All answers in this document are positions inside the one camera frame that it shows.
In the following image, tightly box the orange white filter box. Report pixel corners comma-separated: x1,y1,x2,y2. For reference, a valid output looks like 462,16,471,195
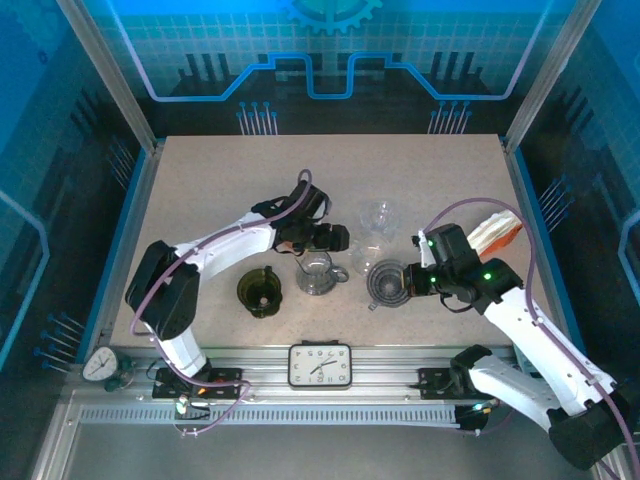
467,208,525,260

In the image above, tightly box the dark grey ribbed coffee dripper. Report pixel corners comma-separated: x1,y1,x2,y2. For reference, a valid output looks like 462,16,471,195
366,258,414,312

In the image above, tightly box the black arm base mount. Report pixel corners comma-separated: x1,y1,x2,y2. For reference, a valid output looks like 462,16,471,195
152,367,244,401
417,368,469,401

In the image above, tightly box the small round alarm clock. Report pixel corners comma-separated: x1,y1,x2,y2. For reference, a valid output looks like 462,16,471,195
82,347,136,394

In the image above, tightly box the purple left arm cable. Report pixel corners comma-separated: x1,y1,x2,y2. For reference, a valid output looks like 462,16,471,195
128,168,314,439

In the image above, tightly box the aluminium table side rail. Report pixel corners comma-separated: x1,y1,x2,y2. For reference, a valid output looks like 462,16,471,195
499,137,589,364
79,139,169,354

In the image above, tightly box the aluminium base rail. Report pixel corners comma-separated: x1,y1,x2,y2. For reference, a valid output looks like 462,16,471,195
99,344,521,406

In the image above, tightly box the aluminium frame post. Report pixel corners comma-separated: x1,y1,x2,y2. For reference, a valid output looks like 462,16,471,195
502,0,604,151
57,0,166,151

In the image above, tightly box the slotted grey cable duct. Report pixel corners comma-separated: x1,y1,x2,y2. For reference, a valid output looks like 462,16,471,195
79,405,461,429

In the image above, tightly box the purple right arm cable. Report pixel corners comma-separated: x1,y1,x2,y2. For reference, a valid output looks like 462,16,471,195
423,197,640,480

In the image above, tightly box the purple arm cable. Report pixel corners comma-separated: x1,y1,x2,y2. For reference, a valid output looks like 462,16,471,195
128,168,314,439
423,197,640,480

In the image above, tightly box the black rectangular analog clock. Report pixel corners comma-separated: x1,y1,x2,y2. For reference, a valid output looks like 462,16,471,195
287,343,353,390

